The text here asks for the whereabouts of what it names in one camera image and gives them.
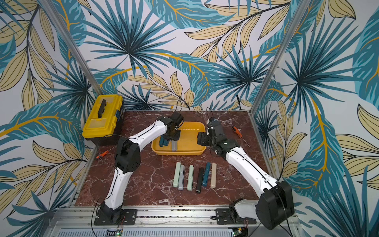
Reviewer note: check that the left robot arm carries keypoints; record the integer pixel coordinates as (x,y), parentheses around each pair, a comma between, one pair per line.
(128,158)

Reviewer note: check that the orange screwdriver right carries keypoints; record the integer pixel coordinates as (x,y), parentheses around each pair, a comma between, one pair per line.
(239,134)

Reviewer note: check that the light grey pruning pliers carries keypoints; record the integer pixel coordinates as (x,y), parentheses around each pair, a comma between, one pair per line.
(181,178)

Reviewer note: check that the aluminium frame post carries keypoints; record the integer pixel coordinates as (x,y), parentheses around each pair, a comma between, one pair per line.
(58,22)
(295,21)

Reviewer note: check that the beige pruning pliers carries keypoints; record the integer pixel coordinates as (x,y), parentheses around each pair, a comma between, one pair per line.
(213,175)

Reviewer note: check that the right aluminium frame post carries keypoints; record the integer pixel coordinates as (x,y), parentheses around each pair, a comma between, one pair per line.
(295,21)

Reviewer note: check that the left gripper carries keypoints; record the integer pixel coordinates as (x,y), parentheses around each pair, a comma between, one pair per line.
(176,138)

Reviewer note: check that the mint green pruning pliers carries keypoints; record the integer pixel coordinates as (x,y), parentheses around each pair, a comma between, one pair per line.
(190,178)

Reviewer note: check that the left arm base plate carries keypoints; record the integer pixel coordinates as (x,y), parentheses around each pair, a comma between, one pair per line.
(116,217)

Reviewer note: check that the black pruning pliers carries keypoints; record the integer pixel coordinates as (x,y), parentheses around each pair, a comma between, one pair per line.
(199,180)

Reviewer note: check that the left aluminium frame post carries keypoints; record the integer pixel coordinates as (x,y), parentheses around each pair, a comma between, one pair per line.
(58,22)

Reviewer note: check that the yellow plastic storage tray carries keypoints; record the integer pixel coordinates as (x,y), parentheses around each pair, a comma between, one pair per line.
(186,145)

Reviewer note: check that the teal pruning pliers right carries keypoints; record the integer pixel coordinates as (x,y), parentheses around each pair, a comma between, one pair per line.
(206,174)

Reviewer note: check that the dark teal pruning pliers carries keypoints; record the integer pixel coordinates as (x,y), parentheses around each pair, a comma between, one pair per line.
(161,141)

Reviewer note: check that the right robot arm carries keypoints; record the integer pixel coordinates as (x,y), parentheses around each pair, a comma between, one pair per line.
(275,204)

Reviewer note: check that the aluminium front rail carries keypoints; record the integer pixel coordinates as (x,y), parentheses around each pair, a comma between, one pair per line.
(166,221)

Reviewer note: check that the light green pruning pliers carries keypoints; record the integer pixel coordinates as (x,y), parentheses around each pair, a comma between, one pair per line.
(176,174)

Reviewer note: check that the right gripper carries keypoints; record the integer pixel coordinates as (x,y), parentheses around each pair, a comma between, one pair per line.
(204,138)

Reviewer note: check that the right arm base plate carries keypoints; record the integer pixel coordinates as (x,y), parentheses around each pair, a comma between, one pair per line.
(226,216)

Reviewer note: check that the yellow black toolbox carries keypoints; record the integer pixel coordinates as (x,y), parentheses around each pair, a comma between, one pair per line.
(103,125)

